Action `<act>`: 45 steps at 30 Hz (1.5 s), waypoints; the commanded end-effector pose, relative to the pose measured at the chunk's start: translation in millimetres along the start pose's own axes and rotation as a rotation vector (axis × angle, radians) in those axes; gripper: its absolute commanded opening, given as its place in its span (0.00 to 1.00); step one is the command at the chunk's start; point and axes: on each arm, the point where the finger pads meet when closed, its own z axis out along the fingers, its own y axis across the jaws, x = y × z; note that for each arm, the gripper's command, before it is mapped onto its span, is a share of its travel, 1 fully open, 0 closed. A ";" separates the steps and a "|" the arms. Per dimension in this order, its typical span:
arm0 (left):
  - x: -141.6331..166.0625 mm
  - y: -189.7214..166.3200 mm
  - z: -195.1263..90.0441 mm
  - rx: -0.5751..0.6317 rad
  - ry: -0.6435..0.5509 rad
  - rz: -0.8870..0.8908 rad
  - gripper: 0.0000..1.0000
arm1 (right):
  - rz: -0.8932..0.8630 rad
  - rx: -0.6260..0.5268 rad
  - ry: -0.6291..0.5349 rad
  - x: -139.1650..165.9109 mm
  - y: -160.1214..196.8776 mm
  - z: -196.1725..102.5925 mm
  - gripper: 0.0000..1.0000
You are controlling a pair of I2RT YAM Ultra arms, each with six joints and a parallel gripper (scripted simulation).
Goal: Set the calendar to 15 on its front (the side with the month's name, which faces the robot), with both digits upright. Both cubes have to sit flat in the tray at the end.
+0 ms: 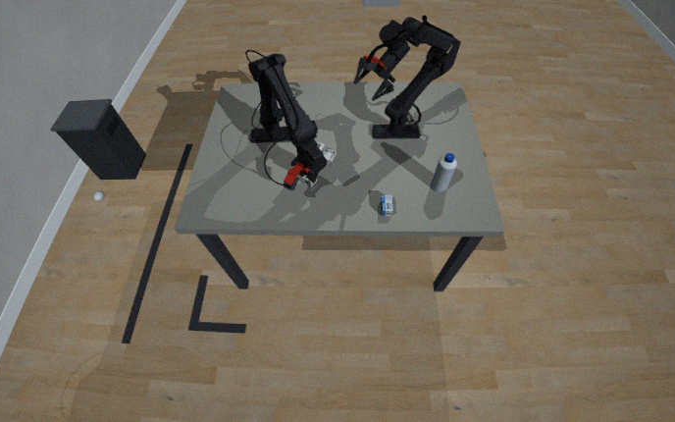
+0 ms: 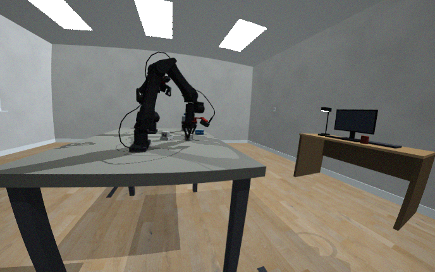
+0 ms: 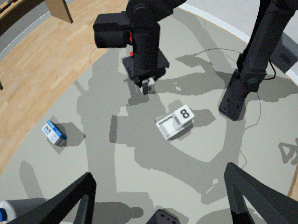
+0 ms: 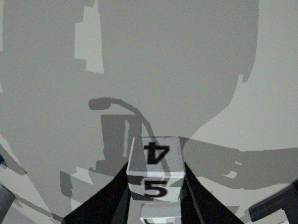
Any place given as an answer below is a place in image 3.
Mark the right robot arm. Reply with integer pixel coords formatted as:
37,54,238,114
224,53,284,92
93,0,298,121

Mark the small blue and white box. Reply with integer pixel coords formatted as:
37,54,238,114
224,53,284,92
42,120,67,147

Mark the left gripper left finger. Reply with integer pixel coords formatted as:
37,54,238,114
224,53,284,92
6,172,96,224

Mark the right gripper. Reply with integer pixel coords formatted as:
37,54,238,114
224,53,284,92
122,47,170,88

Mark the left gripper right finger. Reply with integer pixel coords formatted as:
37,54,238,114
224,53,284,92
224,162,298,224

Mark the white bottle with blue cap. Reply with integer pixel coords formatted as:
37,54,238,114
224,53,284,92
0,198,45,224

